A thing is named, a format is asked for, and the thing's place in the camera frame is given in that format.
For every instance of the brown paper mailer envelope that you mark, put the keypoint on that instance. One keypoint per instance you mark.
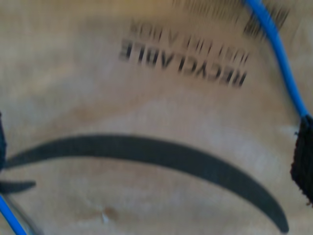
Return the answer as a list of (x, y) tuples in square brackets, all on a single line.
[(146, 110)]

